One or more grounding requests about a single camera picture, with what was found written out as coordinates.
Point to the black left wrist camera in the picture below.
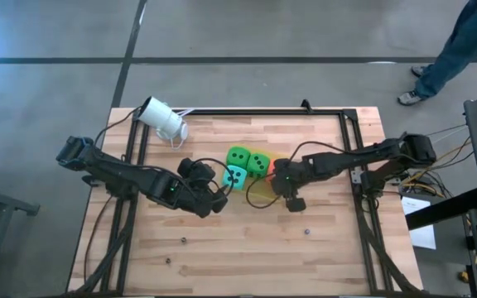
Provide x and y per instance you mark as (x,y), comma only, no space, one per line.
(197,171)

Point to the large teal foam die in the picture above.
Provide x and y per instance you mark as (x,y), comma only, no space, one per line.
(234,177)

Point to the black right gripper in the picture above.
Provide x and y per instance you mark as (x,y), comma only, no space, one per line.
(293,192)

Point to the black support beam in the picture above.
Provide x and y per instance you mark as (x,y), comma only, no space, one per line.
(441,209)

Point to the black aluminium table frame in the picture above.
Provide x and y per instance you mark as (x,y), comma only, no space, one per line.
(263,112)

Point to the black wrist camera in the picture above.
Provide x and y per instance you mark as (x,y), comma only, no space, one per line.
(295,205)
(197,171)

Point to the black clamp mount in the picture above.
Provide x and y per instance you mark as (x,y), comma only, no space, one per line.
(91,180)

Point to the yellow translucent plastic bin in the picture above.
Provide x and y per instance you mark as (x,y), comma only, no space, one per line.
(259,191)

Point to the person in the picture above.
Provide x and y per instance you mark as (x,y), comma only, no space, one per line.
(462,45)

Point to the white paper sheet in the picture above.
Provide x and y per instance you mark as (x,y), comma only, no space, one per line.
(422,238)

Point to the large orange foam die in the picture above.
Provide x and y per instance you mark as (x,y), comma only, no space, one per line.
(270,167)

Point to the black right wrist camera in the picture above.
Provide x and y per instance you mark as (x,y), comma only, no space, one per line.
(295,205)

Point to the large green foam die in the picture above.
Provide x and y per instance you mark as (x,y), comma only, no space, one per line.
(258,164)
(238,157)

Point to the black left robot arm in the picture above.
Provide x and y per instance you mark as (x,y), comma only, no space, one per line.
(126,178)

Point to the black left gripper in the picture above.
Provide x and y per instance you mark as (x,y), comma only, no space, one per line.
(211,205)

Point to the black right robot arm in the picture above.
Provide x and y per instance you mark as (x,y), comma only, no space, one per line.
(346,159)

